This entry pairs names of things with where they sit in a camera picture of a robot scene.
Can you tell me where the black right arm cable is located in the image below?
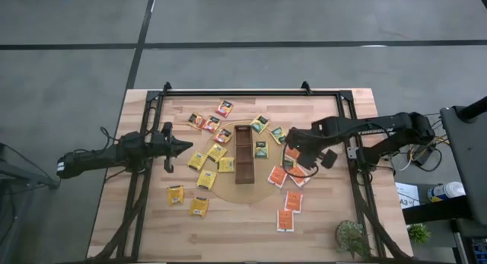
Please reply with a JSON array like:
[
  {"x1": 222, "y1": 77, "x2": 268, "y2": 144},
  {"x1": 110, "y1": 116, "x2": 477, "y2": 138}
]
[{"x1": 282, "y1": 151, "x2": 321, "y2": 180}]

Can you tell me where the dark grey side table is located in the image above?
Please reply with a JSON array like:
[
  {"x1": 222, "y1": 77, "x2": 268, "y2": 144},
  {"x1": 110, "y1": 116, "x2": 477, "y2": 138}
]
[{"x1": 440, "y1": 103, "x2": 487, "y2": 227}]

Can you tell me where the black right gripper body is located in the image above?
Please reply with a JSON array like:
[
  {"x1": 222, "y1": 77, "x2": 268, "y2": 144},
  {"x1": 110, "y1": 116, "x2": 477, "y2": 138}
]
[{"x1": 295, "y1": 140, "x2": 324, "y2": 170}]

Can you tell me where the small green plant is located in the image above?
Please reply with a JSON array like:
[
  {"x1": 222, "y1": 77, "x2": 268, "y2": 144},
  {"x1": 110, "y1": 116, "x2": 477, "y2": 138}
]
[{"x1": 407, "y1": 223, "x2": 431, "y2": 245}]

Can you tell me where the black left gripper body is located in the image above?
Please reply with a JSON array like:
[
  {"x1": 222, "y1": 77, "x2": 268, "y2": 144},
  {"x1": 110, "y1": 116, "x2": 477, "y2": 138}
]
[{"x1": 151, "y1": 122, "x2": 180, "y2": 174}]

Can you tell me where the round woven placemat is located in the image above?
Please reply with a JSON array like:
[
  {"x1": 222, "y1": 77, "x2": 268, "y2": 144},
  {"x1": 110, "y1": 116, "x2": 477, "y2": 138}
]
[{"x1": 203, "y1": 121, "x2": 287, "y2": 205}]

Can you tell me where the brown wooden tea box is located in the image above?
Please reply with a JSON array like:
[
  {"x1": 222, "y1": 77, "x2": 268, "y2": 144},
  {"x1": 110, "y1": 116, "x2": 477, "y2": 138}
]
[{"x1": 234, "y1": 124, "x2": 256, "y2": 185}]

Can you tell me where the white paper sheet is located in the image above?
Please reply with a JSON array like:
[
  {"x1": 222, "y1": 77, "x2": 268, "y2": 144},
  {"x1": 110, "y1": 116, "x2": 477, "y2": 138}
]
[{"x1": 394, "y1": 182, "x2": 421, "y2": 210}]

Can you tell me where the black power supply box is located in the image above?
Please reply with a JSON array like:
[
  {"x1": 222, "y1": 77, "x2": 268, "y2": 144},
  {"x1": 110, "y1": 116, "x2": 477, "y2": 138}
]
[{"x1": 412, "y1": 144, "x2": 438, "y2": 166}]

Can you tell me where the white wipes canister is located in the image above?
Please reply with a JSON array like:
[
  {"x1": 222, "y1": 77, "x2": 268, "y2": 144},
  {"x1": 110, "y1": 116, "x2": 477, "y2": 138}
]
[{"x1": 426, "y1": 181, "x2": 466, "y2": 203}]

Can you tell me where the black shelf board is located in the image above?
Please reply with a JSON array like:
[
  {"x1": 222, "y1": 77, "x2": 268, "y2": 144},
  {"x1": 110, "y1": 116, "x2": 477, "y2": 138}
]
[{"x1": 402, "y1": 195, "x2": 475, "y2": 225}]

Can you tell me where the black metal table frame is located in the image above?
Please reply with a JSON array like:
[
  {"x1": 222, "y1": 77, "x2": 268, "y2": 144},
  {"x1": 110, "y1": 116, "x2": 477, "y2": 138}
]
[{"x1": 89, "y1": 81, "x2": 414, "y2": 264}]

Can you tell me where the potted green plant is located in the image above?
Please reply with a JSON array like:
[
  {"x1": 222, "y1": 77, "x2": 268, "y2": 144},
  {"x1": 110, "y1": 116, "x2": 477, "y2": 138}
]
[{"x1": 334, "y1": 219, "x2": 372, "y2": 259}]

